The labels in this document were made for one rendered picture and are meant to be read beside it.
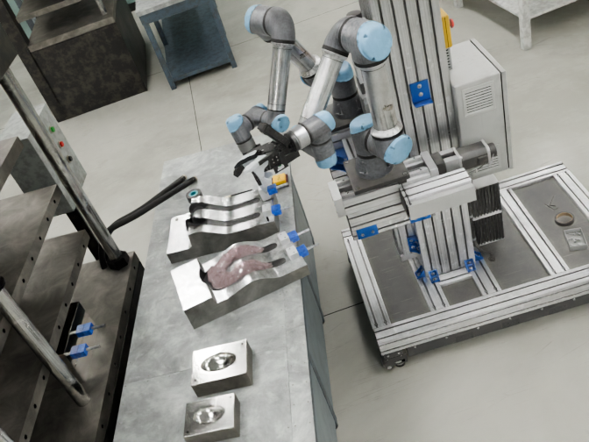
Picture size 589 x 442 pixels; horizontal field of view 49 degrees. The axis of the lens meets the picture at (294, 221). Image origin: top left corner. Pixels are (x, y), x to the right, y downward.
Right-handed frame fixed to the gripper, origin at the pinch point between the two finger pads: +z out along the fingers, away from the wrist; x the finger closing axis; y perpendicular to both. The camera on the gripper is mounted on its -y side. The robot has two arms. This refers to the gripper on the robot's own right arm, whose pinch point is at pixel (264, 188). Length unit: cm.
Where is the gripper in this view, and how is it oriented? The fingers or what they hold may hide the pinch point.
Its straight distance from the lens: 284.8
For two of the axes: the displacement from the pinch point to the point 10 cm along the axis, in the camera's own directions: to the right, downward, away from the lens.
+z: 4.1, 7.8, 4.7
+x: -0.1, -5.1, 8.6
